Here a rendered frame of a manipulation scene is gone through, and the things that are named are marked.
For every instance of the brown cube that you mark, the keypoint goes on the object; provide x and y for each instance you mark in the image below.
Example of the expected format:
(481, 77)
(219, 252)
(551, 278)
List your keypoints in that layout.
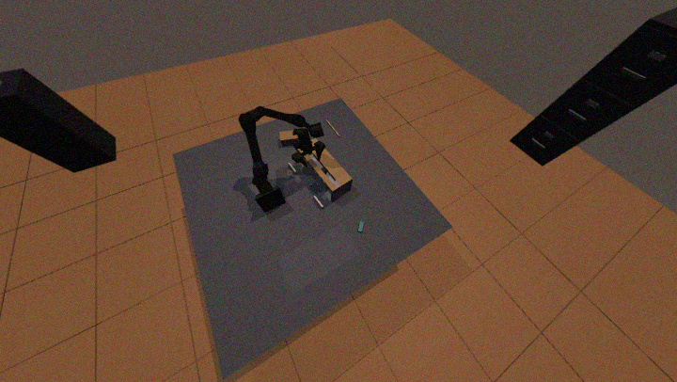
(287, 138)

